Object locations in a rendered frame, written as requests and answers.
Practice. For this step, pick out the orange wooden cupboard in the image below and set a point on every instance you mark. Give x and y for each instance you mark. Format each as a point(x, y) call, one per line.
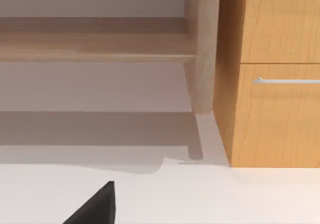
point(226, 84)

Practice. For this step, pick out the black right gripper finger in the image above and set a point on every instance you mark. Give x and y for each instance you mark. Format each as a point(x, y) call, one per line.
point(100, 206)

